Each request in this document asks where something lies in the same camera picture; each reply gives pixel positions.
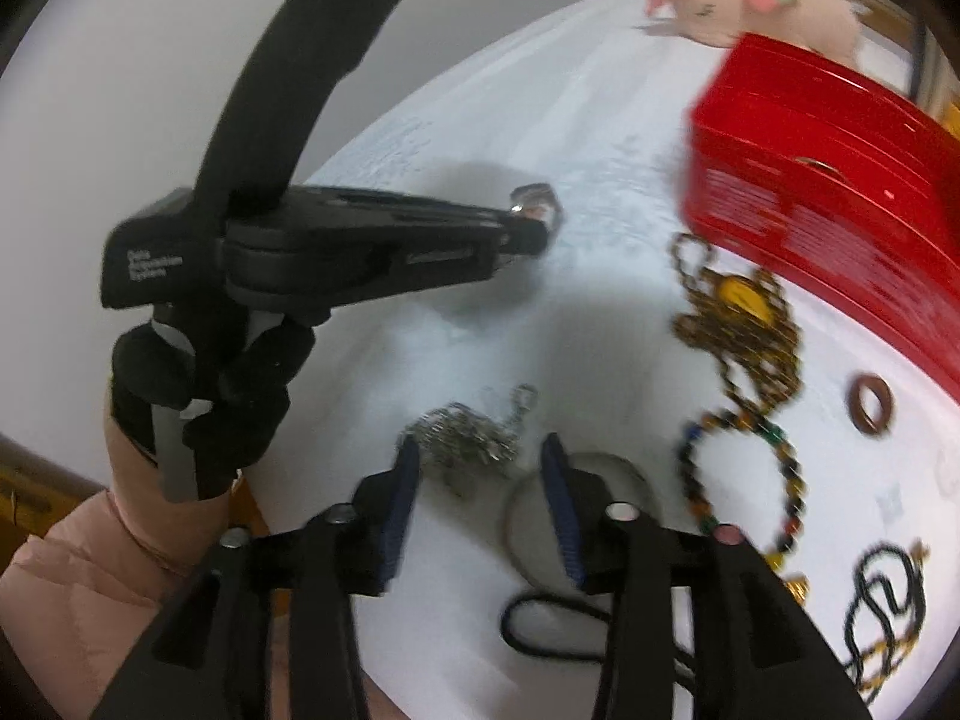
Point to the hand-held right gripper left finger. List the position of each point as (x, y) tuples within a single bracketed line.
[(397, 517)]

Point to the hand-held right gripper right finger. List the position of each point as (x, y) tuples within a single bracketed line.
[(561, 517)]

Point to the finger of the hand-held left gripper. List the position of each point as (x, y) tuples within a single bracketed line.
[(420, 259), (420, 208)]

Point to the grey bangle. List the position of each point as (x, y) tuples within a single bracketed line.
[(511, 521)]

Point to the silver wristwatch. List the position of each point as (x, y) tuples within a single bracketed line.
[(534, 199)]

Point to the red jewelry box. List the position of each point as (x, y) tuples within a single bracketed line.
[(795, 187)]

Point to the person's left forearm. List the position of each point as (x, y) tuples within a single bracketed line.
[(75, 577)]

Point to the person's left hand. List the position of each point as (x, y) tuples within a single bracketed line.
[(240, 397)]

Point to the white patterned tablecloth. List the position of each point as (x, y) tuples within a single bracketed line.
[(600, 127)]

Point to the wooden furniture edge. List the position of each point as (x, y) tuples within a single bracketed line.
[(37, 487)]

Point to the pink plush toy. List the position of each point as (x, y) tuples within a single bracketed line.
[(750, 0)]

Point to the dark metal pole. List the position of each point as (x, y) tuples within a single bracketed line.
[(919, 52)]

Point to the wooden frame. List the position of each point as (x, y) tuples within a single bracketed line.
[(877, 15)]

